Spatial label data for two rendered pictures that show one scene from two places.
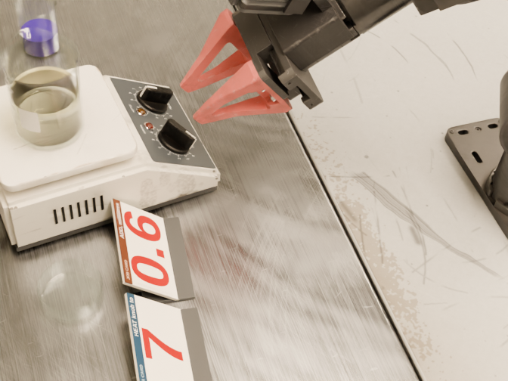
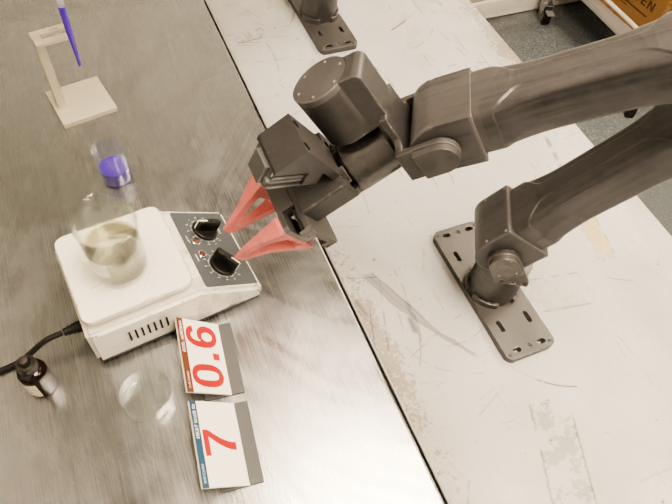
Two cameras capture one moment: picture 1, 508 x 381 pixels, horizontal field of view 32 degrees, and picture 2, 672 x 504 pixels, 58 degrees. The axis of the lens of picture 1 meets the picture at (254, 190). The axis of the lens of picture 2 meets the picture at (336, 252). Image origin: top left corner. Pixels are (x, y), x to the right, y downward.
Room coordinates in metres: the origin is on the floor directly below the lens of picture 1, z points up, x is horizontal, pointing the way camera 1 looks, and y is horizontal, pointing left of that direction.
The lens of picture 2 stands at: (0.17, -0.01, 1.55)
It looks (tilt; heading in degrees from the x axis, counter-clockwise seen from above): 55 degrees down; 354
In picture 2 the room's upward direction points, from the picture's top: 9 degrees clockwise
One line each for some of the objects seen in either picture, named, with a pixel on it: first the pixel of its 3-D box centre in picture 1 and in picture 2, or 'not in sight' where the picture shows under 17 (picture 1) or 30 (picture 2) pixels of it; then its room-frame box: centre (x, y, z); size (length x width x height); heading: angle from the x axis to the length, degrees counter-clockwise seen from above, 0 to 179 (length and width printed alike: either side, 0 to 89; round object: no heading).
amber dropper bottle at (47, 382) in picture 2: not in sight; (33, 372); (0.42, 0.26, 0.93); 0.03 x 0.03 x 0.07
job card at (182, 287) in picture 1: (152, 248); (209, 355); (0.45, 0.08, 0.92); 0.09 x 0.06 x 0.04; 17
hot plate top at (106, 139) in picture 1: (53, 124); (123, 262); (0.53, 0.18, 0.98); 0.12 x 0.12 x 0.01; 30
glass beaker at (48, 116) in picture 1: (44, 92); (112, 243); (0.53, 0.18, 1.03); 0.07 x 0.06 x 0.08; 29
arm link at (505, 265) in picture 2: not in sight; (508, 244); (0.57, -0.25, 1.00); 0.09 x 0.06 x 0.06; 174
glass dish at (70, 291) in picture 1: (71, 291); (146, 395); (0.41, 0.15, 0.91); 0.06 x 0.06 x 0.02
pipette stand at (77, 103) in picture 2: not in sight; (70, 69); (0.86, 0.33, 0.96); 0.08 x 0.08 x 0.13; 35
